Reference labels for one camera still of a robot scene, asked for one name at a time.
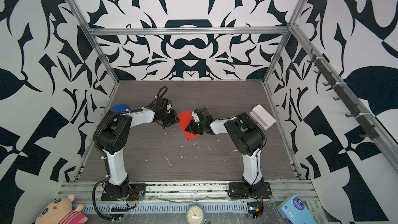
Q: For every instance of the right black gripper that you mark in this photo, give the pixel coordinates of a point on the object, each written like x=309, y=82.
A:
x=191, y=127

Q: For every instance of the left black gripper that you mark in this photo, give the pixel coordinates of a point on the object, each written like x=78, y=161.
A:
x=175, y=120

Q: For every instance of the red square paper sheet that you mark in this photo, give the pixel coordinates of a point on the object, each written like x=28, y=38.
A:
x=185, y=118

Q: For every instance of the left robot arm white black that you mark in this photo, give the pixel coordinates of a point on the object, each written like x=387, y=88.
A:
x=112, y=133

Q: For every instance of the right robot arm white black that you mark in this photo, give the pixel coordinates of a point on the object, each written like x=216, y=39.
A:
x=245, y=133

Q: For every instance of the blue cloth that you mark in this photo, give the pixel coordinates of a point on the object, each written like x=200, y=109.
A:
x=120, y=108

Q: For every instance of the white rectangular box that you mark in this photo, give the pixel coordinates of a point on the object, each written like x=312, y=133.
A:
x=262, y=117

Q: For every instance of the round analog clock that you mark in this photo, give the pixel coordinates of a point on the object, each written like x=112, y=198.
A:
x=195, y=214

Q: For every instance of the blue tissue pack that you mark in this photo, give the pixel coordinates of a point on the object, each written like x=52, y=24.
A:
x=296, y=212

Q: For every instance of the pink plush toy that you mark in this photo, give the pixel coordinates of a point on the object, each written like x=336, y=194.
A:
x=60, y=211

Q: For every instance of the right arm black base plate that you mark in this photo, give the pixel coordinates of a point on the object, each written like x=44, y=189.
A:
x=260, y=190

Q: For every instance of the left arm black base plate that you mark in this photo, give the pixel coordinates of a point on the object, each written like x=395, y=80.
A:
x=129, y=192

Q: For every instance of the white slotted cable duct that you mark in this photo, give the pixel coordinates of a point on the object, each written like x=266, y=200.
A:
x=173, y=208

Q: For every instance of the black wall hook rack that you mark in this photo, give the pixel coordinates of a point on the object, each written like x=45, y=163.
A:
x=346, y=96

